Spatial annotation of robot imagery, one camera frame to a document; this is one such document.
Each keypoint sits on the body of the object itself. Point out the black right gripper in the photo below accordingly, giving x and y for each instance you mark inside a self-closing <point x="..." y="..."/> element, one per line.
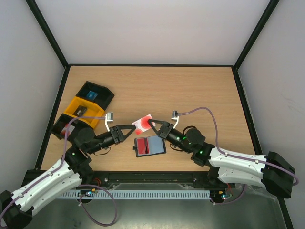
<point x="164" y="130"/>

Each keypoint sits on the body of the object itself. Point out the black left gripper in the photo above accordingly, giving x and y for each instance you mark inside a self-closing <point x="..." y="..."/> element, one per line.
<point x="116" y="132"/>

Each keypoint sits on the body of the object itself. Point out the black card holder wallet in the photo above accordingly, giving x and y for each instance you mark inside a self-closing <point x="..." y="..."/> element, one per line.
<point x="156" y="146"/>

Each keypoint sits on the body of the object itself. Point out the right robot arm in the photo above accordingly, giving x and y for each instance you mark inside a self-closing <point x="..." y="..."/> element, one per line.
<point x="193" y="142"/>

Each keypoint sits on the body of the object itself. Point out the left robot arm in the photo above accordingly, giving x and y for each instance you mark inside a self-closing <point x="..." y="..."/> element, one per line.
<point x="17" y="208"/>

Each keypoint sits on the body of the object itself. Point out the blue card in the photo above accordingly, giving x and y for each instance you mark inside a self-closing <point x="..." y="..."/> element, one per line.
<point x="91" y="95"/>

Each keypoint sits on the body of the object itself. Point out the black VIP card in bin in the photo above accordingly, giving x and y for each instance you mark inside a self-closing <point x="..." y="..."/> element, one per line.
<point x="80" y="111"/>

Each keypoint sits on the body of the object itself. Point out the red white card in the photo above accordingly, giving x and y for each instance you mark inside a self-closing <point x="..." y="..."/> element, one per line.
<point x="67" y="130"/>

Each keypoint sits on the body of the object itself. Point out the black plastic bin far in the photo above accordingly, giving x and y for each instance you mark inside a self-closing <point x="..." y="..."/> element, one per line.
<point x="103" y="98"/>

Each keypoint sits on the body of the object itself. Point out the black plastic bin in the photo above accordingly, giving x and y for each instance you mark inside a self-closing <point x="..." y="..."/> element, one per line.
<point x="60" y="127"/>
<point x="103" y="98"/>

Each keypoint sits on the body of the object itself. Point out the yellow plastic bin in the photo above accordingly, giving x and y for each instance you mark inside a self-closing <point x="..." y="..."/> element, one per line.
<point x="93" y="110"/>

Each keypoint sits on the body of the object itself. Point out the black plastic bin near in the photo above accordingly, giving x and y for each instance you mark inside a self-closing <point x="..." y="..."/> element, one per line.
<point x="60" y="127"/>

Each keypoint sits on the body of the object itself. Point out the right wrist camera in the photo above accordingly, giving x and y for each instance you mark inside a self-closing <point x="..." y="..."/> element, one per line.
<point x="175" y="117"/>

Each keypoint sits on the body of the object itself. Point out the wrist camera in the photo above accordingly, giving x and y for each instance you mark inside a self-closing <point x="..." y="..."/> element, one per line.
<point x="175" y="117"/>
<point x="108" y="120"/>

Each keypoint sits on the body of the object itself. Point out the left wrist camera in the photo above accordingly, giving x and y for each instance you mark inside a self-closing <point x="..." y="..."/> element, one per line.
<point x="108" y="120"/>

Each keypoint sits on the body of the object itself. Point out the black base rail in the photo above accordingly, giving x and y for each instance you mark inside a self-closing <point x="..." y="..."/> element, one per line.
<point x="152" y="177"/>

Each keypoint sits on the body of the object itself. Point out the grey slotted cable duct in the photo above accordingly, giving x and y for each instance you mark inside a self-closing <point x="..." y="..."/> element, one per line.
<point x="139" y="194"/>

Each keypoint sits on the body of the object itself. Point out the black frame post left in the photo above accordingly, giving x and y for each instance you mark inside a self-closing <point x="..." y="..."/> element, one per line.
<point x="47" y="31"/>

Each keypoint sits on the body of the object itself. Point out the black frame post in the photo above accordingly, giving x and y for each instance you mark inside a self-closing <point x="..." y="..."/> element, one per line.
<point x="47" y="31"/>
<point x="271" y="6"/>

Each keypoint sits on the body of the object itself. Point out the black frame post right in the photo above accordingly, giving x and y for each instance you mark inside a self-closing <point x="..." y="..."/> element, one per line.
<point x="271" y="6"/>

